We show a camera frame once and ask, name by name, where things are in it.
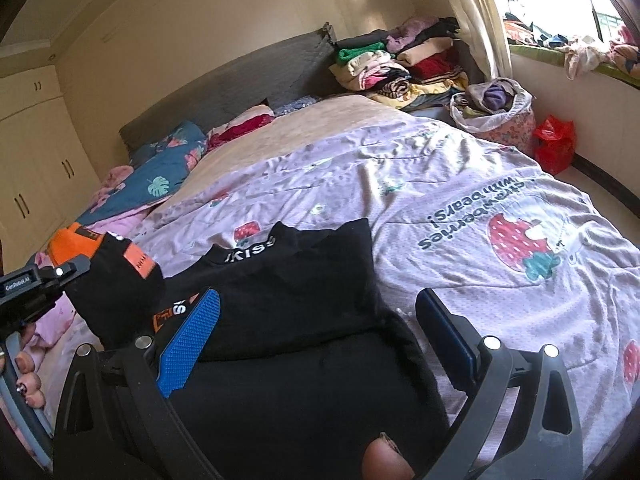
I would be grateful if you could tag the white bag of clothes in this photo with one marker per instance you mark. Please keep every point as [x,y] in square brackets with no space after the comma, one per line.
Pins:
[499,111]

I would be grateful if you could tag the red and cream pillow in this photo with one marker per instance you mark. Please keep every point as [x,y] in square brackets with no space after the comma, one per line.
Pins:
[252,119]

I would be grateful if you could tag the clothes on window sill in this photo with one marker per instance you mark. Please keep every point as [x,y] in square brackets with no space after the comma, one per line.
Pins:
[618,59]

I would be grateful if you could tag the person's left hand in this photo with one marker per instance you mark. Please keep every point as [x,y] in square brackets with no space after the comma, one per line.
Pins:
[27,362]

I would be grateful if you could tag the pile of folded clothes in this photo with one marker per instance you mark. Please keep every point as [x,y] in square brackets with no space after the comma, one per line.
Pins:
[415,66]

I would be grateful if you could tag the person's right hand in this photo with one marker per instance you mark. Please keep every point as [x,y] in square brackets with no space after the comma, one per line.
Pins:
[382,460]

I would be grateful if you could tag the blue floral leaf blanket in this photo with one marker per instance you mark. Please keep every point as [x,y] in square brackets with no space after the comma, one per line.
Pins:
[160,168]

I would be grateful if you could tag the black shirt with orange print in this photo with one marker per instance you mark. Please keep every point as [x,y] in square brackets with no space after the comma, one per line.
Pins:
[304,369]

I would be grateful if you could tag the cream curtain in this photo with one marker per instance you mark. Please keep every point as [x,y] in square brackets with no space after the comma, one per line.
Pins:
[481,28]

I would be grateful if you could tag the cream wardrobe with handles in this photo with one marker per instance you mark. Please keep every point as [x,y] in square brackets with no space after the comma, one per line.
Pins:
[46,177]

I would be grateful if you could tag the grey upholstered headboard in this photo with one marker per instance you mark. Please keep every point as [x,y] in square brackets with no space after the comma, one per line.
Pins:
[274,75]

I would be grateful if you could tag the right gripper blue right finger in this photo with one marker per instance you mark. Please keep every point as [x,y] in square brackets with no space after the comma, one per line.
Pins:
[453,339]

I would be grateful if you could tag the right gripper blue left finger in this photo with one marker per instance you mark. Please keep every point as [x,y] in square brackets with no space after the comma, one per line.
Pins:
[178,357]

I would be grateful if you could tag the red plastic bag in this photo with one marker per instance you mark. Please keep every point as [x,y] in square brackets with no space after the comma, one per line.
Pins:
[554,144]

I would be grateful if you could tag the pink strawberry print duvet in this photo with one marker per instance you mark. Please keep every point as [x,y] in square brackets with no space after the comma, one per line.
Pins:
[551,286]

